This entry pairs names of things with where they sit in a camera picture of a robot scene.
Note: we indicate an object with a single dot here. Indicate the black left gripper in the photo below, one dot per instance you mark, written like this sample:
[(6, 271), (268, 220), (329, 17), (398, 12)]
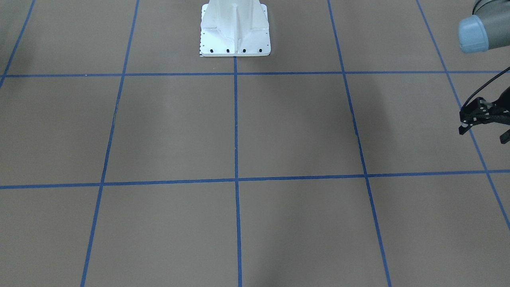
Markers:
[(475, 113)]

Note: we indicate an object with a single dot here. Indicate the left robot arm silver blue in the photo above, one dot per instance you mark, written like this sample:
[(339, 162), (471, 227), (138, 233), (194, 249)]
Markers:
[(487, 28)]

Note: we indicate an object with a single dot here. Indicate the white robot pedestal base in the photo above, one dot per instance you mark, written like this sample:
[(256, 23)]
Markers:
[(234, 28)]

